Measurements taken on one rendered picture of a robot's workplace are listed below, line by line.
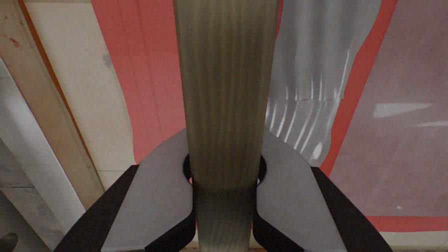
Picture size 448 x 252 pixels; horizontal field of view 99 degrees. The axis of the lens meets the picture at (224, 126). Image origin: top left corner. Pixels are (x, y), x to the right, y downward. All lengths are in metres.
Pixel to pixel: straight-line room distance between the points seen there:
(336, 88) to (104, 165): 0.25
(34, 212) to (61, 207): 2.35
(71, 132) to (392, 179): 0.35
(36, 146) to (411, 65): 0.32
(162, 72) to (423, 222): 0.39
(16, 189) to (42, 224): 0.49
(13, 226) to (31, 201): 2.18
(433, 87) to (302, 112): 0.12
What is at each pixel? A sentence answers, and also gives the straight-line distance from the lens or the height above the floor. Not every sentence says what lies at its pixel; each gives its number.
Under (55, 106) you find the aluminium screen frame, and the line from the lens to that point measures 0.22.
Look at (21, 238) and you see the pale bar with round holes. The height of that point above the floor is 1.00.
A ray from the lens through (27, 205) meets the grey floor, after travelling 2.57.
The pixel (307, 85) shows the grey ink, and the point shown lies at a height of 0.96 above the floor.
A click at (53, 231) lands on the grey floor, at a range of 2.78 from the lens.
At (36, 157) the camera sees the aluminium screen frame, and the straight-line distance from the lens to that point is 0.24.
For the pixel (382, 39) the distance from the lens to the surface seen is 0.21.
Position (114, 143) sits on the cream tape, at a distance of 0.23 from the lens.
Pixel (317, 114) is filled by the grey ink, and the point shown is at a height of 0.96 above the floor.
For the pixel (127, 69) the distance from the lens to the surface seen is 0.19.
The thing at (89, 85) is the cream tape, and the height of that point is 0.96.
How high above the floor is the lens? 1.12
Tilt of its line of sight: 60 degrees down
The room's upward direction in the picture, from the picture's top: 179 degrees counter-clockwise
